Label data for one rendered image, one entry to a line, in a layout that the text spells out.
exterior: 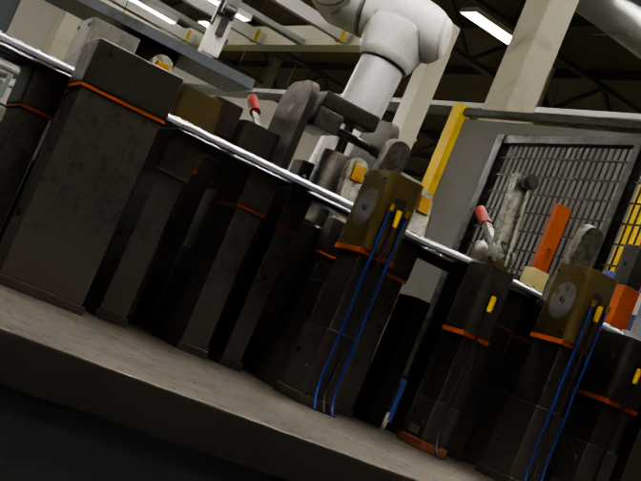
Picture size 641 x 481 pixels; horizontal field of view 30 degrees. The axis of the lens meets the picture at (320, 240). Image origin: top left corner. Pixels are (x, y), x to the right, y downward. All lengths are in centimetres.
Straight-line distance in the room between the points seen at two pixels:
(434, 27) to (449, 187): 251
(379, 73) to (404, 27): 11
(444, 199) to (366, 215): 341
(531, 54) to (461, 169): 520
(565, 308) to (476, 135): 331
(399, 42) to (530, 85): 764
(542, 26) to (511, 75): 48
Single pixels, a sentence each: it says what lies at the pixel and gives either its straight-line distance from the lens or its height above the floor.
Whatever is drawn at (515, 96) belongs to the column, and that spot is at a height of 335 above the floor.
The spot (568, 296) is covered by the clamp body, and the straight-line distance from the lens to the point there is 184.
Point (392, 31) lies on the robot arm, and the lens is 262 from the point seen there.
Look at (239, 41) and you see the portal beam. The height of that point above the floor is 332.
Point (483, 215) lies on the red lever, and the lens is 227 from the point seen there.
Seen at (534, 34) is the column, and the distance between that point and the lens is 1026.
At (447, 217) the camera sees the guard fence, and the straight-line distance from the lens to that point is 502.
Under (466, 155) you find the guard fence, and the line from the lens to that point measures 510.
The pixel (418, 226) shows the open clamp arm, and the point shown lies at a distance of 210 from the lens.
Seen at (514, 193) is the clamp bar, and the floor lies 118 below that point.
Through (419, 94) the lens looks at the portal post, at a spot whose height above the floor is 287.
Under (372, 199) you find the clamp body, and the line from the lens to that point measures 168.
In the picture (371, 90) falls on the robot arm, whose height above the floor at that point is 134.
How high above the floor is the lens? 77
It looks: 5 degrees up
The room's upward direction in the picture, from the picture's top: 23 degrees clockwise
